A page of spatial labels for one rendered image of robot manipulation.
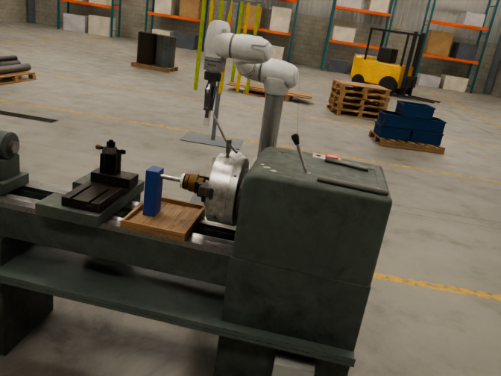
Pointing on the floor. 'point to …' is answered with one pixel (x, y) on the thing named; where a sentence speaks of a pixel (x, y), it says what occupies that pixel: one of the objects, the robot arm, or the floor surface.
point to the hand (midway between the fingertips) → (207, 117)
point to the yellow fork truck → (378, 73)
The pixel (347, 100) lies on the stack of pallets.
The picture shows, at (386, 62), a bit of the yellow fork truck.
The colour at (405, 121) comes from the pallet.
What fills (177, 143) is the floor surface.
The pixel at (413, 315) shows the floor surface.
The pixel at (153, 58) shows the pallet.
